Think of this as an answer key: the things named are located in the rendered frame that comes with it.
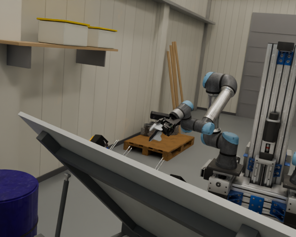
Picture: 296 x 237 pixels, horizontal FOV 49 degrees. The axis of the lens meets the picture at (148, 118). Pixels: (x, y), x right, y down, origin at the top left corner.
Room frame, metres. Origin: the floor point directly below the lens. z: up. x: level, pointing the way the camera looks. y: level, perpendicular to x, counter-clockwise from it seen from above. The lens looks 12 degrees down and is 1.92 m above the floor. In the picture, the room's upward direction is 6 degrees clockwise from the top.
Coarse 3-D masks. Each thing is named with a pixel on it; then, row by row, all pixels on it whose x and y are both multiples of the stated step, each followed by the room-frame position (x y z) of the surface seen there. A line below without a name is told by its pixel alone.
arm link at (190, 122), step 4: (184, 120) 1.95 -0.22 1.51; (188, 120) 1.95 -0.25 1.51; (192, 120) 1.94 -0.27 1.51; (180, 124) 1.99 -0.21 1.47; (184, 124) 1.96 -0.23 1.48; (188, 124) 1.94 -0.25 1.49; (192, 124) 1.93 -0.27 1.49; (184, 128) 1.97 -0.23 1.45; (188, 128) 1.95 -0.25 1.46; (192, 128) 1.93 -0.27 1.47; (184, 132) 1.99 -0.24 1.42; (188, 132) 1.98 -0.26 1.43
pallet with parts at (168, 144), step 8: (144, 128) 6.37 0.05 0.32; (176, 128) 6.68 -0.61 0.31; (136, 136) 6.25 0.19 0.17; (144, 136) 6.31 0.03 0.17; (168, 136) 6.51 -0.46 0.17; (176, 136) 6.57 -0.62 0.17; (184, 136) 6.64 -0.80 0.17; (192, 136) 6.71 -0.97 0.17; (128, 144) 5.83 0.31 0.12; (136, 144) 5.75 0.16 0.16; (144, 144) 5.77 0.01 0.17; (152, 144) 5.82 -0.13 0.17; (160, 144) 5.88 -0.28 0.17; (168, 144) 5.93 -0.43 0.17; (176, 144) 5.99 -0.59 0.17; (192, 144) 6.64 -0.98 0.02; (144, 152) 5.68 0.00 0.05; (152, 152) 5.83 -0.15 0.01; (160, 152) 5.54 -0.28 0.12; (168, 152) 5.47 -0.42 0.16; (176, 152) 5.95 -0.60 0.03; (168, 160) 5.51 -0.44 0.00
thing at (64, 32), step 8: (40, 24) 3.73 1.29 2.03; (48, 24) 3.68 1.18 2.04; (56, 24) 3.64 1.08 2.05; (64, 24) 3.61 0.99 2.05; (72, 24) 3.73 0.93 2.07; (80, 24) 3.88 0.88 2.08; (88, 24) 3.99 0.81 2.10; (40, 32) 3.72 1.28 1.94; (48, 32) 3.68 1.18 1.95; (56, 32) 3.64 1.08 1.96; (64, 32) 3.61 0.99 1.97; (72, 32) 3.73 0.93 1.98; (80, 32) 3.87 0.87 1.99; (40, 40) 3.72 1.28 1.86; (48, 40) 3.68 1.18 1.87; (56, 40) 3.64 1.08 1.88; (64, 40) 3.61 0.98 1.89; (72, 40) 3.74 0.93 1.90; (80, 40) 3.88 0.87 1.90
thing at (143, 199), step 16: (48, 144) 1.22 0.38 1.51; (64, 160) 1.22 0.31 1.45; (80, 160) 1.16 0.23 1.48; (80, 176) 1.35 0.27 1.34; (96, 176) 1.07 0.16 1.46; (112, 176) 1.04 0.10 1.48; (96, 192) 1.42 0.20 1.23; (128, 192) 0.97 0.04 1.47; (144, 192) 0.94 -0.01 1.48; (112, 208) 1.50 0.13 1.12; (160, 208) 0.88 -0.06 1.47; (176, 208) 0.86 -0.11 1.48; (128, 224) 1.60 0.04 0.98; (192, 224) 0.81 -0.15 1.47; (208, 224) 0.79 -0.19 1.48
